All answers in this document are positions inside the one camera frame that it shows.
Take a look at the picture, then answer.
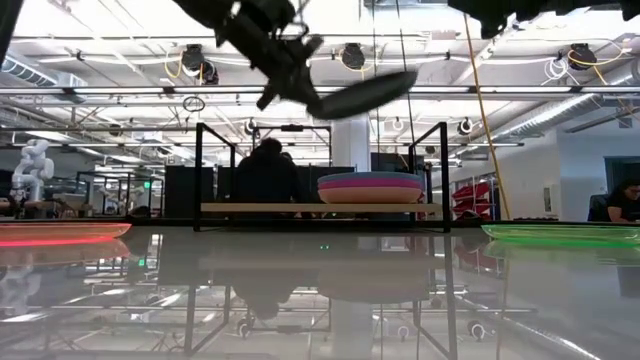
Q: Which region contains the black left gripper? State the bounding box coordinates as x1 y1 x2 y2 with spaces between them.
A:
214 9 326 115

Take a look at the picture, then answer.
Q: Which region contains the dark grey plate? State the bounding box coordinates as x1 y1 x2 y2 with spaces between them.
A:
307 69 419 121

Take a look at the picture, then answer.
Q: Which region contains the lavender blue plate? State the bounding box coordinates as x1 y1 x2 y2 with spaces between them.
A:
317 171 425 185

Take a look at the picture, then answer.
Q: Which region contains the bright pink plate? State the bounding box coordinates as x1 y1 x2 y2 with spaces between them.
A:
318 178 424 192

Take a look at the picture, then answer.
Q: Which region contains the pale pink plate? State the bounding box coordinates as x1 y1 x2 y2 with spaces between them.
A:
318 186 424 205

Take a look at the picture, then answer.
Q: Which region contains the orange translucent plate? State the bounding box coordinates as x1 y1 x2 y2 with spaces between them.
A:
0 222 133 249

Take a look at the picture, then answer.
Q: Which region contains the white building column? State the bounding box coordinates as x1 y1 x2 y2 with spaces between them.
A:
332 114 372 174

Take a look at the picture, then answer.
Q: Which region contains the person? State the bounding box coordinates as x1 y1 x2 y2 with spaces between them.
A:
233 137 306 204
604 178 640 224

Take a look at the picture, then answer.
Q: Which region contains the black partition panel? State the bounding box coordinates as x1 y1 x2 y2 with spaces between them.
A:
164 164 216 219

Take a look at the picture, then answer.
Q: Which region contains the red storage rack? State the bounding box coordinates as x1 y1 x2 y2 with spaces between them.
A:
452 181 494 221

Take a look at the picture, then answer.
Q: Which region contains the green translucent plate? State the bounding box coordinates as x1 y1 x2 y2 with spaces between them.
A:
481 223 640 247

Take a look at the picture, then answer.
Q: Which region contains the black office chair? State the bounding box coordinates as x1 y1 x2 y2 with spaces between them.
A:
587 193 610 223

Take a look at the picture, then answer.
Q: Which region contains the black ceiling cable reel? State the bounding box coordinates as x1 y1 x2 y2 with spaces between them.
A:
341 42 367 71
180 43 207 73
567 42 599 71

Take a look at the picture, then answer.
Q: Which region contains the thin black hanging cable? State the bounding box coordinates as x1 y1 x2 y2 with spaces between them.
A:
396 0 417 151

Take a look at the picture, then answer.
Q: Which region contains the black frame wooden shelf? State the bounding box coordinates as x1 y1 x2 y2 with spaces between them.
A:
193 121 451 234

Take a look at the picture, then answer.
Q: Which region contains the yellow hanging cable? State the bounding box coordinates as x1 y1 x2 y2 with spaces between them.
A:
462 13 512 221

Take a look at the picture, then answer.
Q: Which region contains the black metal frame stand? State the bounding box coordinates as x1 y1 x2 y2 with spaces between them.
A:
74 171 166 217

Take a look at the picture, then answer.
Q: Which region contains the silver ventilation duct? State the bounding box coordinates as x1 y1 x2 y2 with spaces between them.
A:
0 53 89 104
494 69 640 146

